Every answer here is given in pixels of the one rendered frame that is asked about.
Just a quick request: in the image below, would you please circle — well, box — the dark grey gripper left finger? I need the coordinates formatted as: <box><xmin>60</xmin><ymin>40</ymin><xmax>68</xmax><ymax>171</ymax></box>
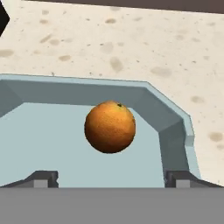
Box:
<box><xmin>1</xmin><ymin>171</ymin><xmax>60</xmax><ymax>189</ymax></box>

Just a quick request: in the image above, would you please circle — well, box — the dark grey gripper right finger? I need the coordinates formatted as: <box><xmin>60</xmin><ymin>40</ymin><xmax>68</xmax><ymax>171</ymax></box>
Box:
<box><xmin>164</xmin><ymin>170</ymin><xmax>224</xmax><ymax>189</ymax></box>

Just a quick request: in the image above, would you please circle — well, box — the pale blue tupperware container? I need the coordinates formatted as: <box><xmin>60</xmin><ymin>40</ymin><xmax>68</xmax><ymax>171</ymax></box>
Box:
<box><xmin>0</xmin><ymin>73</ymin><xmax>202</xmax><ymax>189</ymax></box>

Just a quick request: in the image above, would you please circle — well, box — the orange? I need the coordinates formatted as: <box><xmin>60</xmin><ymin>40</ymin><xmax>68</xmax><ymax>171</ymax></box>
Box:
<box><xmin>84</xmin><ymin>100</ymin><xmax>137</xmax><ymax>155</ymax></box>

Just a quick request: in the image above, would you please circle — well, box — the black object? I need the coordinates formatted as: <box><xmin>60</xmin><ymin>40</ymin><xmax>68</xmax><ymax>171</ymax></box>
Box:
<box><xmin>0</xmin><ymin>2</ymin><xmax>11</xmax><ymax>39</ymax></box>

